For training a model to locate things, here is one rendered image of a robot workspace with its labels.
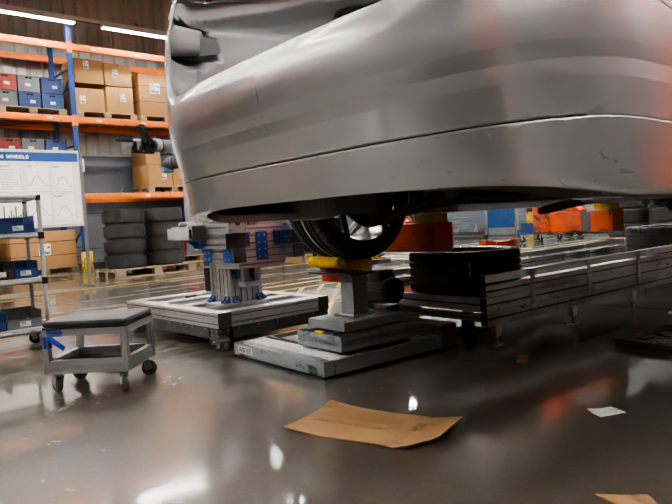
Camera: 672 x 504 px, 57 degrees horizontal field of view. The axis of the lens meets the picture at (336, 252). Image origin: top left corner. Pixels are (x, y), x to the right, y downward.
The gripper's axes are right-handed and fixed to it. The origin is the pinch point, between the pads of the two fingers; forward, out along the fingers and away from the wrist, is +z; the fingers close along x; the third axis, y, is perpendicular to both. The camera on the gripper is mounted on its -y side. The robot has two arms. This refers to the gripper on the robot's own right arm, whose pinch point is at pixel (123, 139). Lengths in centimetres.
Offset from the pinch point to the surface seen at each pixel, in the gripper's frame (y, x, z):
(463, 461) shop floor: 93, -228, 56
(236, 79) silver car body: -15, -157, 82
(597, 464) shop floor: 88, -262, 42
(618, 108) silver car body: -5, -265, 88
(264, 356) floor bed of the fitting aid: 109, -88, -21
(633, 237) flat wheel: 55, -208, -370
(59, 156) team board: 13, 493, -277
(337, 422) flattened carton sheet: 99, -176, 44
